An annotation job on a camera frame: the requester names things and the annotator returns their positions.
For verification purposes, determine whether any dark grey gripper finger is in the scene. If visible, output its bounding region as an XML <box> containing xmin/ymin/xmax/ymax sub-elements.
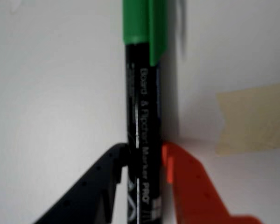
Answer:
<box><xmin>34</xmin><ymin>142</ymin><xmax>132</xmax><ymax>224</ymax></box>

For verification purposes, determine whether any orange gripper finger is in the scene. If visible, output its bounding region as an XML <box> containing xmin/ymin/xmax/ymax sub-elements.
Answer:
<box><xmin>161</xmin><ymin>142</ymin><xmax>265</xmax><ymax>224</ymax></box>

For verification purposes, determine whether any green marker with black barrel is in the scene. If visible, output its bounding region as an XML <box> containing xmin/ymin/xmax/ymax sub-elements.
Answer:
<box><xmin>122</xmin><ymin>0</ymin><xmax>168</xmax><ymax>224</ymax></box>

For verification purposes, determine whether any long beige masking tape strip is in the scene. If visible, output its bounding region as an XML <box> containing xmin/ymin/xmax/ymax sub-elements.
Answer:
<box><xmin>215</xmin><ymin>81</ymin><xmax>280</xmax><ymax>157</ymax></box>

